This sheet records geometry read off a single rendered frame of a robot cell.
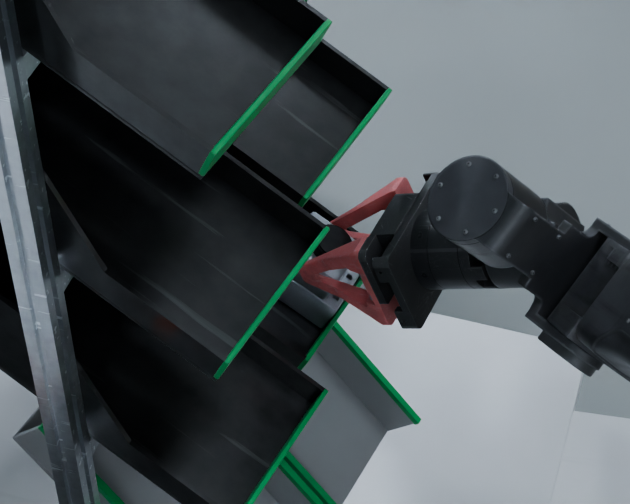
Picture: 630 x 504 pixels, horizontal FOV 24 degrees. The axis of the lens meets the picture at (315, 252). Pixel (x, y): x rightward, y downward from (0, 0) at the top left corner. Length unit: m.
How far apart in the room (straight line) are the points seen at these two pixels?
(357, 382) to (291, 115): 0.33
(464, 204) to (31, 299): 0.27
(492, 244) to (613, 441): 0.63
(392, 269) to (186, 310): 0.17
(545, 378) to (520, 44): 1.97
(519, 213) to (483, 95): 2.38
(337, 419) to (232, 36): 0.52
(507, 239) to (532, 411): 0.62
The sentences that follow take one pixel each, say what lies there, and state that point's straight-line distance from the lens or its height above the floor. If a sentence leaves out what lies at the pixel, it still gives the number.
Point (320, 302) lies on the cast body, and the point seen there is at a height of 1.22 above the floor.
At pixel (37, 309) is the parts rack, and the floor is 1.39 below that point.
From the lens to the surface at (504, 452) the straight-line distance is 1.46.
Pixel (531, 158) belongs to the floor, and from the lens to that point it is 3.12.
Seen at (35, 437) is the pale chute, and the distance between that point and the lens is 1.05.
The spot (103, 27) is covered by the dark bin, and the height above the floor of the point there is 1.55.
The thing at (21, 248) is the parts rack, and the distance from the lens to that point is 0.84.
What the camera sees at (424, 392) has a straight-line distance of 1.51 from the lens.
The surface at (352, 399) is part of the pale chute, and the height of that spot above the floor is 1.02.
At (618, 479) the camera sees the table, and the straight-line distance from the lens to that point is 1.46.
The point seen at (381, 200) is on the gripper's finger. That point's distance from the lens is 1.05.
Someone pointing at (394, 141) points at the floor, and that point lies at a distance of 3.13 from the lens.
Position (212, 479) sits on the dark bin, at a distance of 1.01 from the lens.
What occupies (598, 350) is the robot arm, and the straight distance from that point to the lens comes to 0.89.
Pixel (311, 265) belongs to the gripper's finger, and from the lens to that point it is 1.05.
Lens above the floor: 2.01
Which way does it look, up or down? 44 degrees down
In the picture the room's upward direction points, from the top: straight up
